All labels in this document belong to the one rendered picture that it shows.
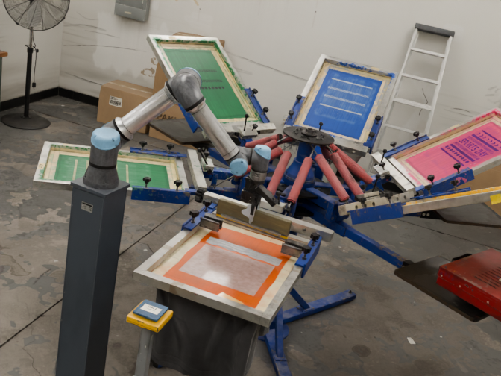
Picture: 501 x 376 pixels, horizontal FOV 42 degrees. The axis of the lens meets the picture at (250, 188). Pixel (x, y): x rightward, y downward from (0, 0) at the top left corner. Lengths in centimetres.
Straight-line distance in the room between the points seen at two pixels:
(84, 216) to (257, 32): 464
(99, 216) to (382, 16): 463
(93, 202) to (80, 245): 23
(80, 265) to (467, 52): 482
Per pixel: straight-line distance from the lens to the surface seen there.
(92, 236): 293
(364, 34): 696
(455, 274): 304
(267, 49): 722
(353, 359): 426
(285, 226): 300
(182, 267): 283
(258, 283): 281
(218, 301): 258
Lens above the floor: 233
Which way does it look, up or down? 21 degrees down
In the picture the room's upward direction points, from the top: 11 degrees clockwise
